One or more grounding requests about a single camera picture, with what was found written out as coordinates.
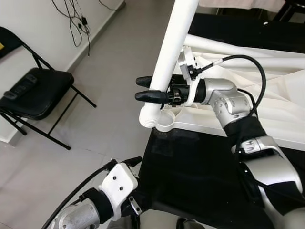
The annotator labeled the white plastic table leg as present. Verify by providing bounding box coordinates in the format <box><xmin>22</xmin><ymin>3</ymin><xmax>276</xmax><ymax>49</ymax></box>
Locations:
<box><xmin>139</xmin><ymin>0</ymin><xmax>200</xmax><ymax>128</ymax></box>
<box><xmin>210</xmin><ymin>57</ymin><xmax>305</xmax><ymax>70</ymax></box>
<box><xmin>183</xmin><ymin>33</ymin><xmax>305</xmax><ymax>60</ymax></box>

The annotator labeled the black remote control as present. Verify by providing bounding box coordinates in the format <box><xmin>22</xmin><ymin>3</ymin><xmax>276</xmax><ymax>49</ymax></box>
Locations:
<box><xmin>4</xmin><ymin>73</ymin><xmax>39</xmax><ymax>100</ymax></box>

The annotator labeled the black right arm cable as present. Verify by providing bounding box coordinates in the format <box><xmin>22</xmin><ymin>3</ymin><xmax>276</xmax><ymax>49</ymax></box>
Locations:
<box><xmin>193</xmin><ymin>54</ymin><xmax>267</xmax><ymax>115</ymax></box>

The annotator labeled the robot right leg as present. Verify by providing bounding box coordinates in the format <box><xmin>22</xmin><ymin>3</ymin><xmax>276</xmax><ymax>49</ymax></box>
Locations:
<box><xmin>175</xmin><ymin>217</ymin><xmax>206</xmax><ymax>229</ymax></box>

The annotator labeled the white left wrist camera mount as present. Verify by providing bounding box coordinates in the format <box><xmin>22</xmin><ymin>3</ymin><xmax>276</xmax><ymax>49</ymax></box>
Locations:
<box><xmin>100</xmin><ymin>162</ymin><xmax>140</xmax><ymax>222</ymax></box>

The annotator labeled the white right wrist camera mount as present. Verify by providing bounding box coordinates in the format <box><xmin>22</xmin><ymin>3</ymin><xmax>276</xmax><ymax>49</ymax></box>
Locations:
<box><xmin>179</xmin><ymin>45</ymin><xmax>203</xmax><ymax>106</ymax></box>

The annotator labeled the white plastic table top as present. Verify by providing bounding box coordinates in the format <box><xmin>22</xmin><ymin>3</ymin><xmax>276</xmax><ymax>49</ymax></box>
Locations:
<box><xmin>155</xmin><ymin>33</ymin><xmax>305</xmax><ymax>151</ymax></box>

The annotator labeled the black folding chair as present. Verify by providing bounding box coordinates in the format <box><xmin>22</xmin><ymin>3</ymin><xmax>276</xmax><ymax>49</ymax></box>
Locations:
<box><xmin>0</xmin><ymin>26</ymin><xmax>97</xmax><ymax>151</ymax></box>

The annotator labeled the black wall cable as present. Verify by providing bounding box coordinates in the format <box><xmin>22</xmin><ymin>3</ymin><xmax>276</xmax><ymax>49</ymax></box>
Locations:
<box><xmin>98</xmin><ymin>0</ymin><xmax>125</xmax><ymax>11</ymax></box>
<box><xmin>50</xmin><ymin>0</ymin><xmax>92</xmax><ymax>57</ymax></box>

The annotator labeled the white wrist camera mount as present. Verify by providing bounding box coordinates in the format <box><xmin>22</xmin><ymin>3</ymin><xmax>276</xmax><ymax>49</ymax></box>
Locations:
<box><xmin>100</xmin><ymin>162</ymin><xmax>140</xmax><ymax>222</ymax></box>
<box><xmin>179</xmin><ymin>45</ymin><xmax>203</xmax><ymax>106</ymax></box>

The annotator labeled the black tablecloth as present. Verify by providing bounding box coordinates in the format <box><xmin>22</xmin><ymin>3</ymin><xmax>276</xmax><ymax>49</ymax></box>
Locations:
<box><xmin>131</xmin><ymin>12</ymin><xmax>305</xmax><ymax>229</ymax></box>

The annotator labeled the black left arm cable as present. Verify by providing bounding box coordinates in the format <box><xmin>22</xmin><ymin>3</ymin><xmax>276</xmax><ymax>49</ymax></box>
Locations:
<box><xmin>54</xmin><ymin>160</ymin><xmax>117</xmax><ymax>229</ymax></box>

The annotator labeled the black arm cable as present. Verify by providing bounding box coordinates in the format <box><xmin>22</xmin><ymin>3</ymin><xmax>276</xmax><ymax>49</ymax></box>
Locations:
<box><xmin>54</xmin><ymin>160</ymin><xmax>117</xmax><ymax>229</ymax></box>
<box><xmin>193</xmin><ymin>54</ymin><xmax>267</xmax><ymax>115</ymax></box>

